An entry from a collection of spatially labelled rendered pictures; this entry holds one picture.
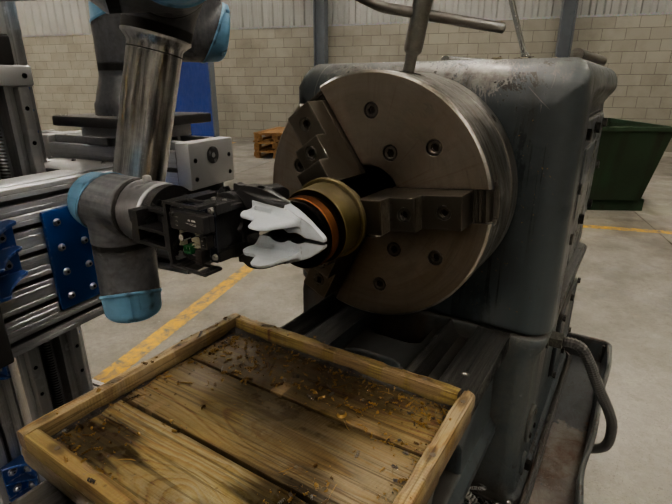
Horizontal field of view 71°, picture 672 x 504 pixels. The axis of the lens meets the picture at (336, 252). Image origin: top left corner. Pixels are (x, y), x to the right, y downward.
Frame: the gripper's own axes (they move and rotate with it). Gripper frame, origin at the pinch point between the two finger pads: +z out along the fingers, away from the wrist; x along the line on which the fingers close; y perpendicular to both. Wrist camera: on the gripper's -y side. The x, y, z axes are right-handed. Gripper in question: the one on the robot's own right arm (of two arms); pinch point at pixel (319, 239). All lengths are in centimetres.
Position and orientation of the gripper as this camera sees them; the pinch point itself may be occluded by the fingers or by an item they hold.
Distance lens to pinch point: 46.2
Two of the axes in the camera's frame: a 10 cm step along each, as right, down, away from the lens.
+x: 0.0, -9.4, -3.4
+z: 8.4, 1.8, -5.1
